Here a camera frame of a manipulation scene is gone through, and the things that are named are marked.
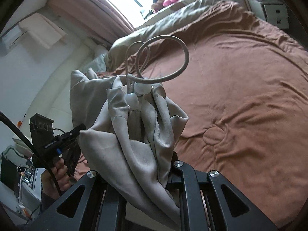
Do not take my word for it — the beige jacket garment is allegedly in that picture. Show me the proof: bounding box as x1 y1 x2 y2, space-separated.
70 63 188 229

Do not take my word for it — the person's left hand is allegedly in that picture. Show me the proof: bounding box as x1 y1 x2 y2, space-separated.
41 158 70 200

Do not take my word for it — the pale green pillow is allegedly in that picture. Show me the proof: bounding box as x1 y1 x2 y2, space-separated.
81 54 107 73

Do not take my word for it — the olive beige duvet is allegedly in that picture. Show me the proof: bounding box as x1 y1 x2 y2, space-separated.
105 0 240 71

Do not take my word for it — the pink brown curtain left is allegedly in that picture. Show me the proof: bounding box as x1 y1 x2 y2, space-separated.
47 0 135 46

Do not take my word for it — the white bedside drawer cabinet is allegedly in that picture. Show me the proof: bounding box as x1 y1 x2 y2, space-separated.
248 0 289 29

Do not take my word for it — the black cable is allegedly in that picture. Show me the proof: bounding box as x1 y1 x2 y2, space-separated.
0 111 63 197

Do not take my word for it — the white wall air conditioner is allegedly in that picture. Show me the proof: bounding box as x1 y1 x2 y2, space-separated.
1 25 27 53

